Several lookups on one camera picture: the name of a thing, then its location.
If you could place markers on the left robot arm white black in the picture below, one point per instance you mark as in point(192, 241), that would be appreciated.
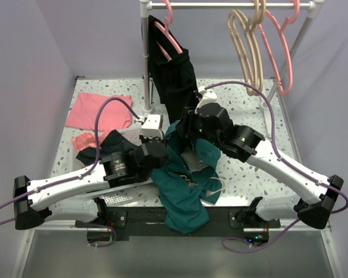
point(64, 197)

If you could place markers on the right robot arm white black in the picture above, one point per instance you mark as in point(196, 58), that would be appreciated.
point(315, 194)

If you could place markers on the beige wooden hanger back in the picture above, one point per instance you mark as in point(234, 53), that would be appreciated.
point(259, 52)

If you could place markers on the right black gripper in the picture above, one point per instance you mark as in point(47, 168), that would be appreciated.
point(185, 125)

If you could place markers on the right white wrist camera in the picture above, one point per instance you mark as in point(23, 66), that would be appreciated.
point(206, 96)

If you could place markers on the black shorts on hanger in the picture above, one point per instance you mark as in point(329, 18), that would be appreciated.
point(175, 80)

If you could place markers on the pink hanger holding shorts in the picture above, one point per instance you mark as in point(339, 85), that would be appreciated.
point(164, 30)

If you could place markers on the beige wooden hanger front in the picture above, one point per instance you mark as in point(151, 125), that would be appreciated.
point(243, 58)

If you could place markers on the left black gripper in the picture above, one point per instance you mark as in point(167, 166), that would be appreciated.
point(144, 139)

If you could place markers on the white metal clothes rack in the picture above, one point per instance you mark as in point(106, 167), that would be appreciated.
point(283, 77)

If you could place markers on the teal green shorts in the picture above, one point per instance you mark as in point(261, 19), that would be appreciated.
point(187, 177)

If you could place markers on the beige wooden hanger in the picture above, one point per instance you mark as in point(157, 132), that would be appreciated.
point(259, 52)
point(243, 58)

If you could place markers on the dark navy garment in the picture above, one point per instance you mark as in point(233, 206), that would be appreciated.
point(109, 143)

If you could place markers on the white laundry basket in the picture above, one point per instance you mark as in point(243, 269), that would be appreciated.
point(135, 195)

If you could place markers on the coral patterned garment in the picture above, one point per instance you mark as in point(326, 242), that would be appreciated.
point(84, 141)

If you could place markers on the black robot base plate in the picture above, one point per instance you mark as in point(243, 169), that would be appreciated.
point(150, 221)

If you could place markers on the pink folded shirt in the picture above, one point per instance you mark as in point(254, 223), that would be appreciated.
point(114, 116)

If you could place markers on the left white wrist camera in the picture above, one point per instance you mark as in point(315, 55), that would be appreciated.
point(152, 127)

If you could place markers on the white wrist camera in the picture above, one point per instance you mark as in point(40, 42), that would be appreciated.
point(206, 96)
point(152, 127)

